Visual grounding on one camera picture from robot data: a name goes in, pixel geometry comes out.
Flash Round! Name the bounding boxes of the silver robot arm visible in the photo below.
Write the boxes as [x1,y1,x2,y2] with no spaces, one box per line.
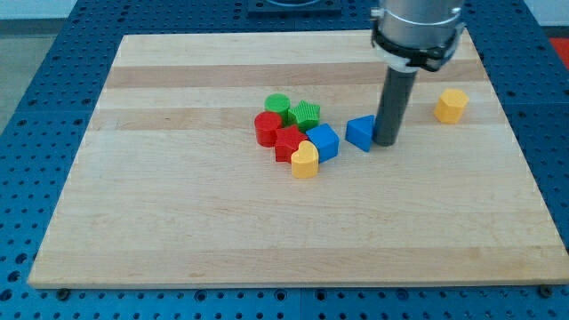
[370,0,465,73]

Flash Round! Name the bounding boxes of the blue triangle block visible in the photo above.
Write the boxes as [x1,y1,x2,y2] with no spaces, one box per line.
[345,115,374,152]

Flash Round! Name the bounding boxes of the yellow hexagon block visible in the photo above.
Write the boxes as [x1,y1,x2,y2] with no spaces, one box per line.
[433,88,469,124]

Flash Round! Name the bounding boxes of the yellow heart block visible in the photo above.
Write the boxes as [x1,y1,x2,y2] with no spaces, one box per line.
[291,140,319,179]

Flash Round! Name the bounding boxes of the red star block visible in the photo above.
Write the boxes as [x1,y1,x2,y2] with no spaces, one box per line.
[275,124,309,163]

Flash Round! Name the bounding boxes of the red cylinder block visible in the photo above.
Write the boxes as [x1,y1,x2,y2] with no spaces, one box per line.
[253,111,283,148]

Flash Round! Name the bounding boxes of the blue cube block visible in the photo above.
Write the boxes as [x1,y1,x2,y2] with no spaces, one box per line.
[306,124,340,163]

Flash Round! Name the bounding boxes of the green star block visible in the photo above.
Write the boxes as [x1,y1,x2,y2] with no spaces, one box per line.
[288,100,321,132]

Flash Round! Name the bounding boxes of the green cylinder block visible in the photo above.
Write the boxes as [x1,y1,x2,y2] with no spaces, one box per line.
[264,93,291,126]

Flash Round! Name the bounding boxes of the wooden board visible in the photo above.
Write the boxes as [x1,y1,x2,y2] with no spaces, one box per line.
[28,30,568,289]

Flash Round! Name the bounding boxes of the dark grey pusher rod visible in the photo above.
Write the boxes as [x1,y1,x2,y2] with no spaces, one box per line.
[373,67,418,147]

